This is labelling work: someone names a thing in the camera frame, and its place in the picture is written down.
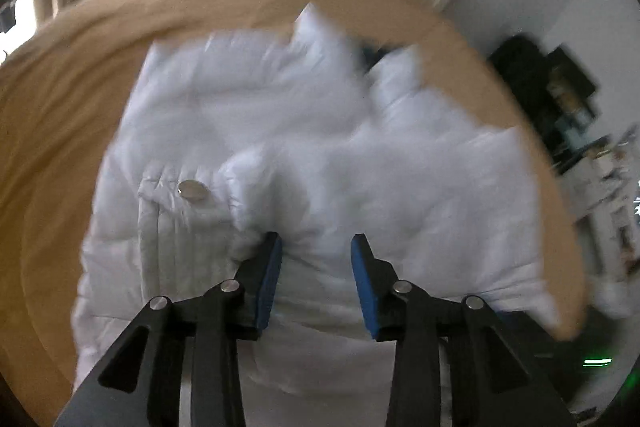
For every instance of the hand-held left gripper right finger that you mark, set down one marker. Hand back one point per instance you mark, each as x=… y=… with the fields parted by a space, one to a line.
x=362 y=287

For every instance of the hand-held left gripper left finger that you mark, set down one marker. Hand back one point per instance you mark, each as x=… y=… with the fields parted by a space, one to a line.
x=268 y=287

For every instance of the white puffer jacket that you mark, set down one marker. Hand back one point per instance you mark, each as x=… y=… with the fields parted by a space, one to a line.
x=300 y=132

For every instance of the white shelf unit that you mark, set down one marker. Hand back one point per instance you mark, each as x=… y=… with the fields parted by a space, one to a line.
x=607 y=197

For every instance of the tan bedspread bed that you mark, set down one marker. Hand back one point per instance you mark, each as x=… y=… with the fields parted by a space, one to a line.
x=75 y=107

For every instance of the black bag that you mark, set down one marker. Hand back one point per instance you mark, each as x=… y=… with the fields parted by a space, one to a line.
x=520 y=72

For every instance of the black flat panel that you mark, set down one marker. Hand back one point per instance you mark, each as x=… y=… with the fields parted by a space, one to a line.
x=572 y=82

